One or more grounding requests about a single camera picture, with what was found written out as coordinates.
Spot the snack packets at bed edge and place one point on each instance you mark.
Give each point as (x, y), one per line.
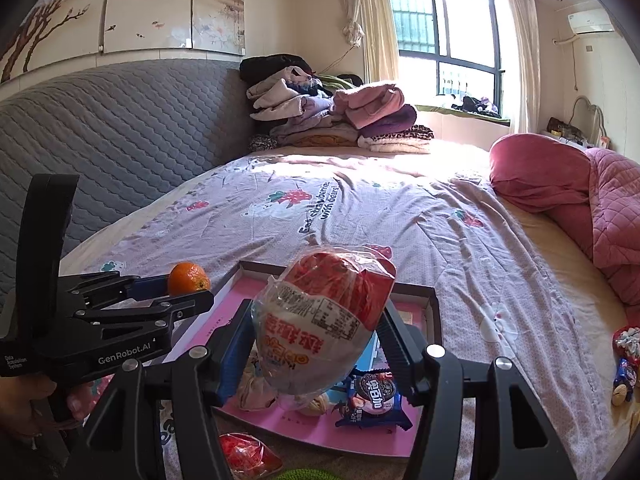
(627, 360)

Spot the person's left hand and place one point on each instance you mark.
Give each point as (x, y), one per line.
(25, 405)

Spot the grey quilted headboard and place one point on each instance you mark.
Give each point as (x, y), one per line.
(125, 125)

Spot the red and white snack packet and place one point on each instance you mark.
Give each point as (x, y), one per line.
(320, 320)

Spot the pink book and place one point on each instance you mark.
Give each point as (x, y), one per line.
(310, 427)

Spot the shallow cardboard box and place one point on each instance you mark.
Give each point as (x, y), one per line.
(434, 320)

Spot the dark clothes on windowsill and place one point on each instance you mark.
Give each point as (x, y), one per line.
(475, 105)

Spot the painted wall panels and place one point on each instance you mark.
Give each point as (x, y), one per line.
(150, 10)

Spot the green windowsill cloth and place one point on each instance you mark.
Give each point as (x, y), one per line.
(440, 111)

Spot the red plastic packet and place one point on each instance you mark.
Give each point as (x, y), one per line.
(250, 452)

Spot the pile of folded clothes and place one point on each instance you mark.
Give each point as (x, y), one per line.
(320, 110)

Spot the tangerine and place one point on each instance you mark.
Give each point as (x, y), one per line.
(187, 277)

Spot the cream under sheet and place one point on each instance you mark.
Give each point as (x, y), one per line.
(565, 270)

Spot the pink quilted blanket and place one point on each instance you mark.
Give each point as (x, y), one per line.
(615, 210)

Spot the beige pastry bag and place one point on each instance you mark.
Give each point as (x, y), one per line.
(257, 392)

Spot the red pillow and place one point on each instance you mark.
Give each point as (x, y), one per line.
(540, 175)

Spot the green knitted item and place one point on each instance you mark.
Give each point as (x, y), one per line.
(305, 475)

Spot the white air conditioner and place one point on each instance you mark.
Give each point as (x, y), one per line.
(590, 20)

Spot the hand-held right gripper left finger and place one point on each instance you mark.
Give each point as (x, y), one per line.
(235, 360)

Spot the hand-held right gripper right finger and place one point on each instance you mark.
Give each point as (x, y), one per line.
(400, 355)

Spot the cream curtain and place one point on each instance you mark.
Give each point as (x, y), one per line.
(372, 10)
(520, 60)

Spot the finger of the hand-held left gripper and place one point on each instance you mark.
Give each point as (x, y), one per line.
(150, 289)
(195, 302)

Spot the blue cookie packet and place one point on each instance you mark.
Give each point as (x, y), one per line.
(370, 405)

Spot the brown patterned bag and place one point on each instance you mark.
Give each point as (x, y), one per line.
(562, 127)

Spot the dark-framed window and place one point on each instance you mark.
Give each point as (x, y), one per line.
(470, 35)

